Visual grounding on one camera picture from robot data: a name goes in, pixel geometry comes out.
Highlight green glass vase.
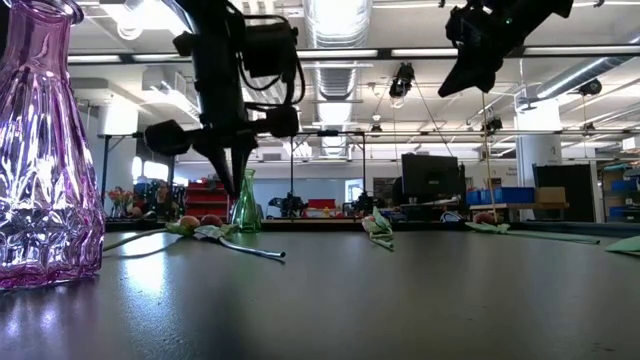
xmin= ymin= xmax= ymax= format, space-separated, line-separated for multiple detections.
xmin=230 ymin=168 xmax=263 ymax=234

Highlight black round ceiling fixture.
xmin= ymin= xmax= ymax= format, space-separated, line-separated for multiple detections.
xmin=578 ymin=78 xmax=603 ymax=97

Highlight black computer monitor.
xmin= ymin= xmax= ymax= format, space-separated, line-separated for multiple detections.
xmin=401 ymin=153 xmax=467 ymax=205

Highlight blue shelf bins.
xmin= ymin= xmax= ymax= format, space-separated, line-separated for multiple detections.
xmin=608 ymin=177 xmax=640 ymax=194

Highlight red artificial tulip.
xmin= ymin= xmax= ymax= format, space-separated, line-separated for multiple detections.
xmin=604 ymin=234 xmax=640 ymax=257

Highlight black overhead light bar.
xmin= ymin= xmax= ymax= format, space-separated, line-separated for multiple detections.
xmin=67 ymin=44 xmax=640 ymax=65

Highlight black cabinet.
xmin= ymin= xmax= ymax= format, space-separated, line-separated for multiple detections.
xmin=531 ymin=163 xmax=595 ymax=223

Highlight black hanging ceiling camera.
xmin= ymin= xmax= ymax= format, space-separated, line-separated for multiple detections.
xmin=388 ymin=61 xmax=416 ymax=109

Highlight brown cardboard box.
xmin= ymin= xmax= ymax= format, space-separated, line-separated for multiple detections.
xmin=534 ymin=186 xmax=568 ymax=205

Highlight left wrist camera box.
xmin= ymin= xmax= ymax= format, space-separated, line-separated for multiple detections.
xmin=243 ymin=17 xmax=300 ymax=79

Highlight background flower bunch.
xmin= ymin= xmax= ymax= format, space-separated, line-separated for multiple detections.
xmin=106 ymin=186 xmax=136 ymax=218

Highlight purple ribbed glass vase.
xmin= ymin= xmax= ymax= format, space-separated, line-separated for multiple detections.
xmin=0 ymin=0 xmax=107 ymax=291

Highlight red tool cabinet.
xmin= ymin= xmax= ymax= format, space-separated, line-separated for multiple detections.
xmin=183 ymin=177 xmax=235 ymax=222

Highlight orange artificial tulip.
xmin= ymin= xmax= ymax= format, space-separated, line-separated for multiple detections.
xmin=102 ymin=214 xmax=202 ymax=253

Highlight silver ceiling duct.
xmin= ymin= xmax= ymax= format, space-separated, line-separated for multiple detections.
xmin=301 ymin=0 xmax=375 ymax=159

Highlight white building column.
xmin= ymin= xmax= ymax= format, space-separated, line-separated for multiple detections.
xmin=514 ymin=98 xmax=564 ymax=222

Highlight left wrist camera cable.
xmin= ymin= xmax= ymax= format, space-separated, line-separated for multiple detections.
xmin=224 ymin=0 xmax=307 ymax=112

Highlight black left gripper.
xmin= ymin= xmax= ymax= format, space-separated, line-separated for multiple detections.
xmin=143 ymin=19 xmax=301 ymax=199

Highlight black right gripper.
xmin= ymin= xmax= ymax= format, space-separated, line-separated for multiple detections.
xmin=437 ymin=0 xmax=540 ymax=100

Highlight wooden background table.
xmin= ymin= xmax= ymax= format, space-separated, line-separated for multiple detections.
xmin=468 ymin=201 xmax=570 ymax=211

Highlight pale pink artificial tulip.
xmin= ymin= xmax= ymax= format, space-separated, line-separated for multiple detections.
xmin=360 ymin=206 xmax=396 ymax=251

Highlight blue storage bins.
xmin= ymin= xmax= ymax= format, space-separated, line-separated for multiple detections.
xmin=466 ymin=186 xmax=536 ymax=206

